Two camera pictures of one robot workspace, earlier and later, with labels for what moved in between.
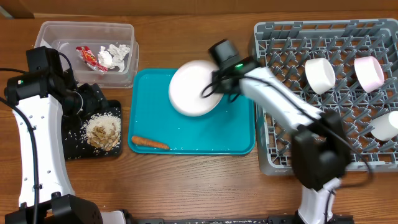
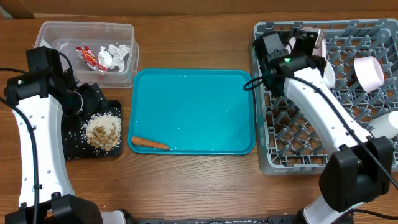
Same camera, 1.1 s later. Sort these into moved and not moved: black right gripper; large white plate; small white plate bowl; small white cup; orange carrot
Moved: black right gripper; large white plate
Not moved: orange carrot; small white cup; small white plate bowl
